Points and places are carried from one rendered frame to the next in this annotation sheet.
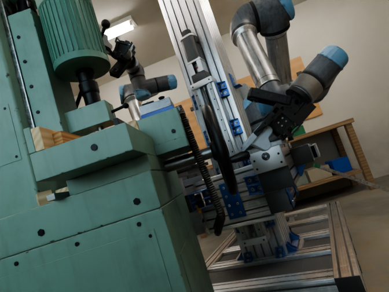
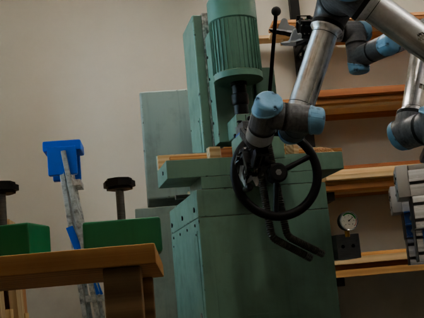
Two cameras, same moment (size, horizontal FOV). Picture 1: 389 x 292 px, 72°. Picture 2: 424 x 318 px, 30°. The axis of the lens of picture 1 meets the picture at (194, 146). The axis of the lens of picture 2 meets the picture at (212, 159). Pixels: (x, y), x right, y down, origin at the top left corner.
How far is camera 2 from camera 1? 235 cm
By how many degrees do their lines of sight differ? 75
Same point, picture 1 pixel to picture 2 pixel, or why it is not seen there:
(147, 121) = (234, 142)
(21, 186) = not seen: hidden behind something
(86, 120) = (231, 132)
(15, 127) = (201, 137)
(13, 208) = not seen: hidden behind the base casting
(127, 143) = (166, 174)
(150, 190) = (196, 204)
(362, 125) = not seen: outside the picture
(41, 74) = (213, 91)
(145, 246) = (195, 241)
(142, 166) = (200, 185)
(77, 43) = (217, 66)
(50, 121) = (216, 132)
